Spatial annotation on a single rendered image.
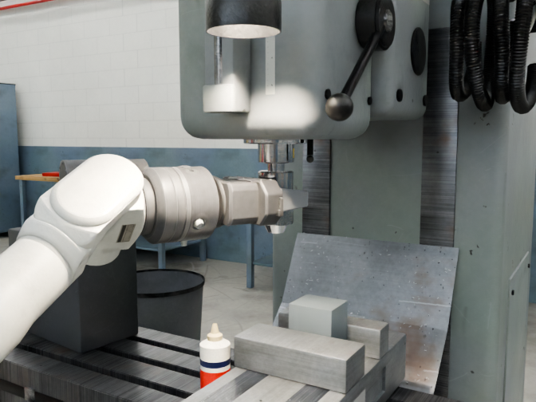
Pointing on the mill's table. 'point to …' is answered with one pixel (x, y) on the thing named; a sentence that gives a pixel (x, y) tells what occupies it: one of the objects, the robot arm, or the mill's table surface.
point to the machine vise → (390, 364)
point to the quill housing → (281, 76)
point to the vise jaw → (301, 356)
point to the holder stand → (92, 305)
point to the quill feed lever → (372, 30)
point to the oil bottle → (214, 356)
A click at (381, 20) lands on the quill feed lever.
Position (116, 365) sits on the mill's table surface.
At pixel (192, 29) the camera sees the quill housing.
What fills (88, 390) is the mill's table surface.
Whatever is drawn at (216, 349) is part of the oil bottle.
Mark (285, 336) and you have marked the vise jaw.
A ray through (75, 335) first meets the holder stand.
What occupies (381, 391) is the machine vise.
